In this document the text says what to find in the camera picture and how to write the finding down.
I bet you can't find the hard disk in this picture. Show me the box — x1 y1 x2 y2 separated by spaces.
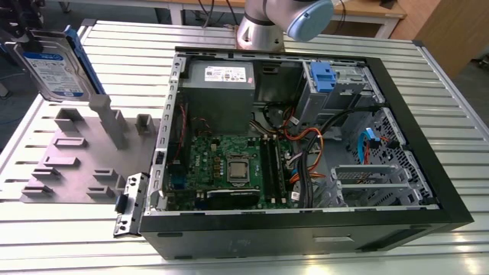
2 25 107 103

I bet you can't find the blue wire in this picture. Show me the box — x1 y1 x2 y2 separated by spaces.
358 127 383 166

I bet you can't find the metal disk bay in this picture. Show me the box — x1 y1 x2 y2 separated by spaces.
316 164 439 209

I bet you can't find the grey parts rack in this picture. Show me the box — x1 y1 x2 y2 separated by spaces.
19 94 162 205

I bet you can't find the grey power supply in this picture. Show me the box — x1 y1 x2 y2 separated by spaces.
182 60 256 137

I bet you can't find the green motherboard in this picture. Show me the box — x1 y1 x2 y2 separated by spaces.
163 133 298 211

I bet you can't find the silver CPU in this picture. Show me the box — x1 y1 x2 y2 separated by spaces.
228 160 251 179

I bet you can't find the CPU socket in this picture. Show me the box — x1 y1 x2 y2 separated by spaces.
226 154 254 186

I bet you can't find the black graphics card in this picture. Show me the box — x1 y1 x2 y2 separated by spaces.
206 187 263 210

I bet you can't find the blue drive latch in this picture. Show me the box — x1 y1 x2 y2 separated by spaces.
310 61 338 93

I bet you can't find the black RAM stick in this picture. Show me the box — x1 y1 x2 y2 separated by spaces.
272 135 290 203
262 134 278 203

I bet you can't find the metal drive cage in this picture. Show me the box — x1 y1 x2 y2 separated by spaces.
298 59 386 128

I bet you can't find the black PC case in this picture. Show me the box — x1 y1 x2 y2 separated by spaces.
138 45 476 260

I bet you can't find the wooden cabinet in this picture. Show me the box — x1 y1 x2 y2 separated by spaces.
415 0 489 78

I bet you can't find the metal expansion slot bracket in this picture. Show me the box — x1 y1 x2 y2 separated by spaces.
113 171 151 239

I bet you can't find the orange power wire bundle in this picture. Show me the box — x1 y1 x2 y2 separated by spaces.
251 104 328 184

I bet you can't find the black cable bundle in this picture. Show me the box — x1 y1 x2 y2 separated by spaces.
296 105 386 209

